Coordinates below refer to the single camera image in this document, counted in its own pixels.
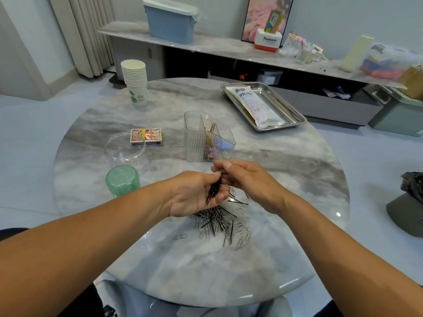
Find group of white paper cups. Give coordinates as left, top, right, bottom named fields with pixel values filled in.
left=120, top=59, right=149, bottom=107

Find cardboard box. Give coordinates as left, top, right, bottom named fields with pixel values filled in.
left=397, top=64, right=423, bottom=101

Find grey cabinet with marble top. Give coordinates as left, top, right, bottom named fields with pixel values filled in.
left=98, top=21, right=407, bottom=128

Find person's right forearm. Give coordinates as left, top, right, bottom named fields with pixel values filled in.
left=274, top=195, right=423, bottom=317

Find person's left forearm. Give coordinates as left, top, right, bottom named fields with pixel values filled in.
left=0, top=184, right=173, bottom=317

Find cream paper roll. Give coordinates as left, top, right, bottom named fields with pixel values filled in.
left=340, top=35, right=375, bottom=73

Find white and red small box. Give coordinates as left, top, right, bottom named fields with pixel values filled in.
left=253, top=29, right=282, bottom=53

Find trash bin with black bag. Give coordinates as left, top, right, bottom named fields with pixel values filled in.
left=386, top=171, right=423, bottom=238

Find small colourful box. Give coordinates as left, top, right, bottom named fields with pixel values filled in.
left=264, top=10, right=284, bottom=34

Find framed pink picture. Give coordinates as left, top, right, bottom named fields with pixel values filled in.
left=241, top=0, right=295, bottom=44

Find grey green storage bin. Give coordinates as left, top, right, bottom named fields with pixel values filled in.
left=365, top=85, right=423, bottom=137

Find beige curtain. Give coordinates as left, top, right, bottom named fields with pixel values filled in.
left=48, top=0, right=116, bottom=79

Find clear storage box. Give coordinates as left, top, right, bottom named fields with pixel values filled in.
left=361, top=43, right=422, bottom=81

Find colourful matchbox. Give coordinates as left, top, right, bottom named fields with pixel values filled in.
left=130, top=128, right=163, bottom=146

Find person's left hand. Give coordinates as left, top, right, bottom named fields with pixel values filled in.
left=159, top=170, right=231, bottom=218

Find loose papers in cabinet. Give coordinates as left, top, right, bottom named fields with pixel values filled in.
left=323, top=86, right=354, bottom=100

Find clear bag of snacks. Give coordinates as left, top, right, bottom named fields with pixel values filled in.
left=278, top=33, right=304, bottom=57

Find person's right hand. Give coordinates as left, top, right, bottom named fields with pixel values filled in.
left=211, top=159, right=292, bottom=215

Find translucent green plastic cup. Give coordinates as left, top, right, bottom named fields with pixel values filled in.
left=106, top=167, right=141, bottom=197

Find white box in cabinet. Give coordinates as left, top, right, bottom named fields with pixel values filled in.
left=257, top=70, right=284, bottom=86

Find clear printed plastic bag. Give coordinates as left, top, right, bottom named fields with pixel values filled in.
left=231, top=85, right=285, bottom=128

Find metal tray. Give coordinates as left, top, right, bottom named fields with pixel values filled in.
left=221, top=81, right=308, bottom=132

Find clear ribbed organizer box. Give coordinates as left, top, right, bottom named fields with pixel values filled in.
left=184, top=111, right=237, bottom=162

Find blue storage box white lid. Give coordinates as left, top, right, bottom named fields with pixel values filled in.
left=143, top=0, right=199, bottom=45

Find pile of floss picks and clips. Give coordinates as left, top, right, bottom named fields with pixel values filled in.
left=173, top=123, right=253, bottom=250

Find clear round plastic bowl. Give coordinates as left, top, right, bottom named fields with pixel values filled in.
left=104, top=132, right=148, bottom=170

